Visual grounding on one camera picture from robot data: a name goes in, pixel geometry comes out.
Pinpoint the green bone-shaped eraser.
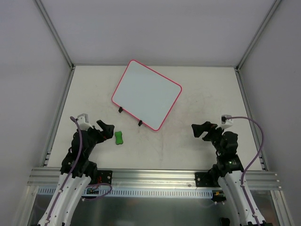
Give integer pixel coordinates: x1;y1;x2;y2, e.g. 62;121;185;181
114;131;124;145

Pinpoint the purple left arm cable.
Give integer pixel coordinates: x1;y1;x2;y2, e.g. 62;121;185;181
46;116;113;226

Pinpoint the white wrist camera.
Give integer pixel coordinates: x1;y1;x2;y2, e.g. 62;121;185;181
77;113;93;130
217;114;233;130

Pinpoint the aluminium mounting rail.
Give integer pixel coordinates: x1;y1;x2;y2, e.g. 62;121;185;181
27;167;282;190

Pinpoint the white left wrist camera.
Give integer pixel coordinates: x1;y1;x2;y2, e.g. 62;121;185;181
77;113;93;130

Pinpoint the left aluminium frame post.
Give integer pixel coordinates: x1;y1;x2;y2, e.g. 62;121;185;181
33;0;74;69

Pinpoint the black object at bottom edge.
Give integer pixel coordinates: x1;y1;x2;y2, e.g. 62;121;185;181
220;218;230;226

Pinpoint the aluminium frame post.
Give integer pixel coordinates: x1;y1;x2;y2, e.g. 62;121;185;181
236;0;282;72
33;0;74;69

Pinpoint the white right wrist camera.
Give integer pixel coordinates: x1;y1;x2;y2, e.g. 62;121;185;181
217;114;233;130

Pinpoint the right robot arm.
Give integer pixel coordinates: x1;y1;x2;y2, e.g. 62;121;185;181
191;121;273;226

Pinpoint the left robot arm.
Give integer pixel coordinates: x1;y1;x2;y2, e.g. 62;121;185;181
37;114;115;226

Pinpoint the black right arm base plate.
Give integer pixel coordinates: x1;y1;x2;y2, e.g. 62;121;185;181
194;172;220;187

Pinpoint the white slotted cable duct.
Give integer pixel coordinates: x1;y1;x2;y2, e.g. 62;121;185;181
37;186;213;199

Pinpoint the right aluminium frame post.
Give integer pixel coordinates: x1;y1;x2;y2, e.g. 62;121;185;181
236;0;282;72

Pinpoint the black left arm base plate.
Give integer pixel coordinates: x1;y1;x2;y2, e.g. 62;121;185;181
96;170;113;185

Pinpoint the pink framed whiteboard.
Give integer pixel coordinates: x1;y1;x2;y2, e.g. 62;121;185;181
111;60;182;131

